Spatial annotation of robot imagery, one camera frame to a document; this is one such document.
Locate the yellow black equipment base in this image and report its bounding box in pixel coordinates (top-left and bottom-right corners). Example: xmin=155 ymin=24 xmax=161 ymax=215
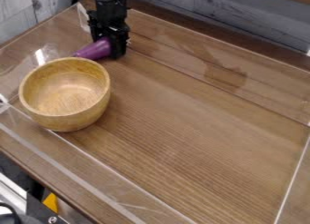
xmin=0 ymin=153 xmax=93 ymax=224

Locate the black cable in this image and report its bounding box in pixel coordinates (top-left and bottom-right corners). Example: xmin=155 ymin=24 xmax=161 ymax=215
xmin=0 ymin=201 xmax=20 ymax=224

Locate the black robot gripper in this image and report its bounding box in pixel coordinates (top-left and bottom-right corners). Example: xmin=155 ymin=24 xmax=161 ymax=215
xmin=87 ymin=0 xmax=129 ymax=59

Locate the purple toy eggplant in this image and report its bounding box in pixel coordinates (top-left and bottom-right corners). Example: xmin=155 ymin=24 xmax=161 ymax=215
xmin=73 ymin=37 xmax=111 ymax=60

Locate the brown wooden bowl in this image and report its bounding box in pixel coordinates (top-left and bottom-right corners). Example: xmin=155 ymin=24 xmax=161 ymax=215
xmin=18 ymin=57 xmax=111 ymax=131

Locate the clear acrylic table enclosure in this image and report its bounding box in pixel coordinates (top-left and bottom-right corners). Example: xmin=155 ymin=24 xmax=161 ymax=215
xmin=0 ymin=7 xmax=310 ymax=224

